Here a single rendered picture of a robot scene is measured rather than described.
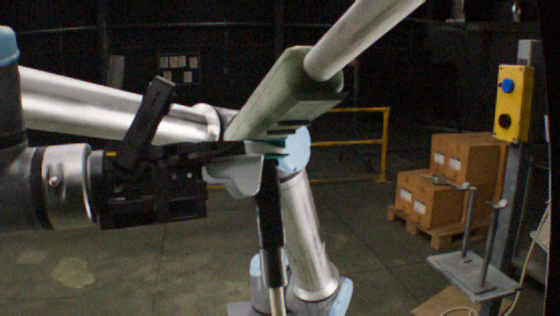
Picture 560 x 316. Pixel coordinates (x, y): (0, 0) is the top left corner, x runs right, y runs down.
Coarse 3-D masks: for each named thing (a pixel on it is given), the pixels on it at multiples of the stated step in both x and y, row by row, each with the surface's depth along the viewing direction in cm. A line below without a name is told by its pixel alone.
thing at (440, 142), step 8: (432, 136) 371; (440, 136) 361; (448, 136) 361; (456, 136) 362; (464, 136) 362; (472, 136) 364; (432, 144) 373; (440, 144) 360; (432, 152) 374; (440, 152) 361; (432, 160) 375; (440, 160) 361; (432, 168) 375; (440, 168) 362
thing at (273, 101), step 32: (384, 0) 17; (416, 0) 16; (352, 32) 21; (384, 32) 20; (288, 64) 28; (320, 64) 25; (256, 96) 36; (288, 96) 29; (320, 96) 28; (256, 128) 38; (288, 128) 37; (256, 224) 43
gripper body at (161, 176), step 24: (168, 144) 39; (96, 168) 36; (144, 168) 39; (168, 168) 39; (192, 168) 40; (96, 192) 36; (120, 192) 38; (144, 192) 39; (168, 192) 38; (192, 192) 39; (120, 216) 39; (144, 216) 40; (168, 216) 37; (192, 216) 38
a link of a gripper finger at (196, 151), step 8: (184, 144) 38; (192, 144) 38; (200, 144) 38; (208, 144) 39; (216, 144) 39; (224, 144) 39; (232, 144) 40; (240, 144) 41; (176, 152) 39; (184, 152) 38; (192, 152) 39; (200, 152) 38; (208, 152) 39; (216, 152) 39; (224, 152) 40; (232, 152) 40; (240, 152) 41
